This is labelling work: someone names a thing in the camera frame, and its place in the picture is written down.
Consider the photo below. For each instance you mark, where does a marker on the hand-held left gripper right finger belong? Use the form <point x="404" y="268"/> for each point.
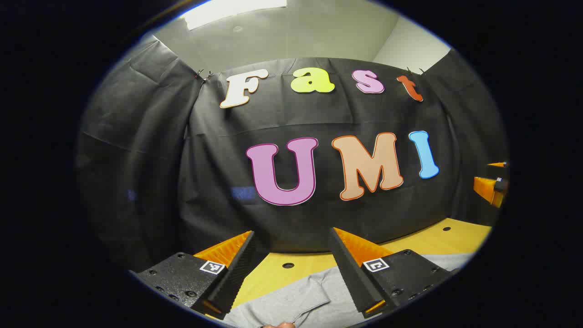
<point x="353" y="273"/>

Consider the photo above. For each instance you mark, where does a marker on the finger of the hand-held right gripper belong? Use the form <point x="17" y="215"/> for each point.
<point x="485" y="189"/>
<point x="497" y="171"/>

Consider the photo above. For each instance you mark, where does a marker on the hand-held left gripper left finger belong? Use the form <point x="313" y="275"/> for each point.
<point x="234" y="273"/>

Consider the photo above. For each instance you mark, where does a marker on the grey sweatshirt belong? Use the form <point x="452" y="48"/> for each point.
<point x="291" y="300"/>

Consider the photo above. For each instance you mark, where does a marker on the black backdrop cloth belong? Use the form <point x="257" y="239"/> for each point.
<point x="218" y="159"/>

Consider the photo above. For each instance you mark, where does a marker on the ceiling light panel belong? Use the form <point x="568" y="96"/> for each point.
<point x="227" y="11"/>

